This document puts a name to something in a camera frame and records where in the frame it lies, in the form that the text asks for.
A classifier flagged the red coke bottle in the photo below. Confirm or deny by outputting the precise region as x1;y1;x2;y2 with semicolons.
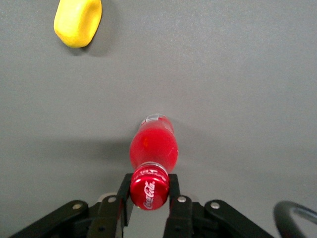
129;113;179;211

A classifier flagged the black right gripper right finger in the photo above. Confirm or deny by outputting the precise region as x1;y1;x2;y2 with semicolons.
163;173;194;238

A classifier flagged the black cable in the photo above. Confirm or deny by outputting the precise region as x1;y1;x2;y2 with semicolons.
272;200;317;238

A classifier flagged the yellow oval toy block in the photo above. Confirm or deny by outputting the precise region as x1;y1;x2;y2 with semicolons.
53;0;103;49

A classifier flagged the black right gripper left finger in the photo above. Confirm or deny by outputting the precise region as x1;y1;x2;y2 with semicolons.
88;173;134;238

